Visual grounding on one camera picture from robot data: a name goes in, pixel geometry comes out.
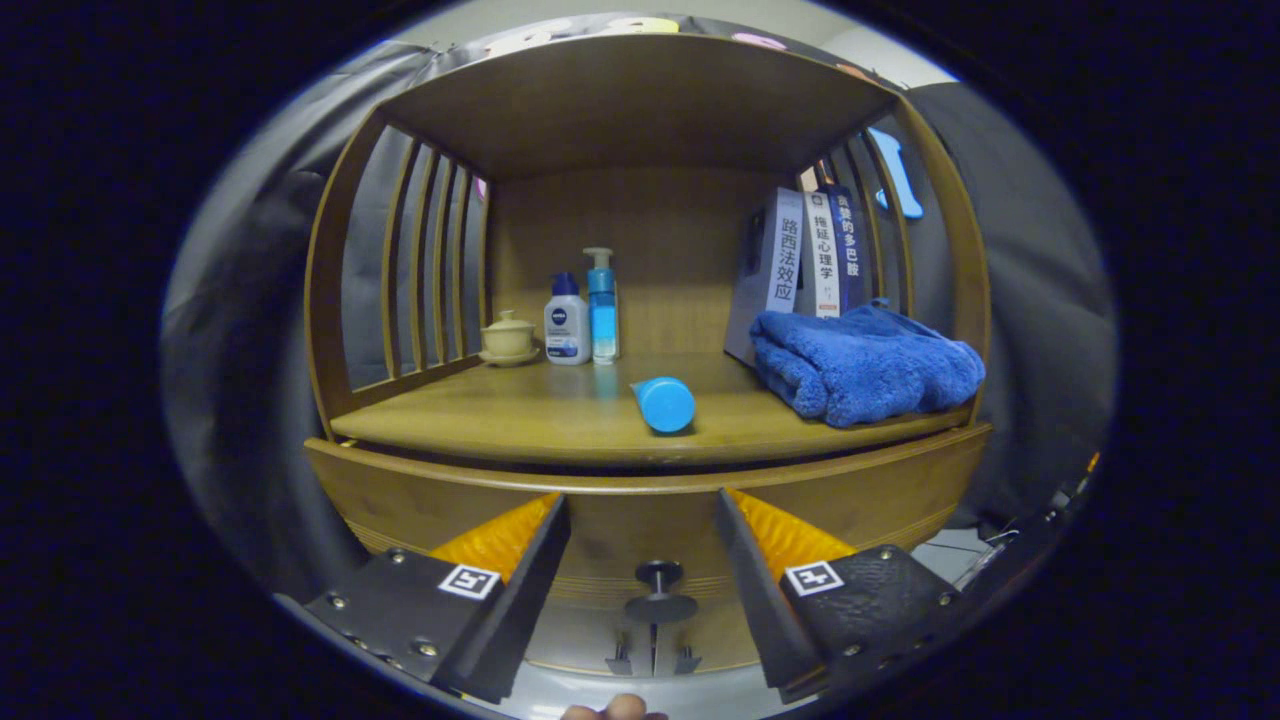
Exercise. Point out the wooden cabinet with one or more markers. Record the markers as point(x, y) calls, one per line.
point(640, 100)

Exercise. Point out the black device with orange tip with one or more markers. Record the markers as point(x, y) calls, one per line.
point(1040, 525)

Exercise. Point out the white lotion bottle blue cap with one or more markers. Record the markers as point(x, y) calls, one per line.
point(567, 325)

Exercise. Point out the blue towel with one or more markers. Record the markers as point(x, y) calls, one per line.
point(860, 365)

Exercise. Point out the dark blue book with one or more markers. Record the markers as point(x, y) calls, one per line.
point(852, 250)

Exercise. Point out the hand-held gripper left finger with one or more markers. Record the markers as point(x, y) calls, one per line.
point(530, 590)

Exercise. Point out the beige lidded teacup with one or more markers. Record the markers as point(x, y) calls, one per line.
point(509, 340)

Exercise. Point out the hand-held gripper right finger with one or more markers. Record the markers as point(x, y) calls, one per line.
point(755, 600)

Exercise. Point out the wooden cabinet door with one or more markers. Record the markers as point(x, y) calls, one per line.
point(585, 640)
point(720, 635)

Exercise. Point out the grey book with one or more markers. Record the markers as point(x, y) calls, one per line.
point(785, 260)

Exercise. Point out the wooden drawer with black knob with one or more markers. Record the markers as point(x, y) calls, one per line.
point(640, 520)

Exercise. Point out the blue pump bottle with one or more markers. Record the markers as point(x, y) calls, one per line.
point(602, 310)

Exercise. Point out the white spine book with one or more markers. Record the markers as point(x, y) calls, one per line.
point(823, 255)

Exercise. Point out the blue and white tube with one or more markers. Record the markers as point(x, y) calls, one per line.
point(665, 405)

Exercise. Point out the wooden countertop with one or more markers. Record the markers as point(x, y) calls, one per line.
point(560, 410)

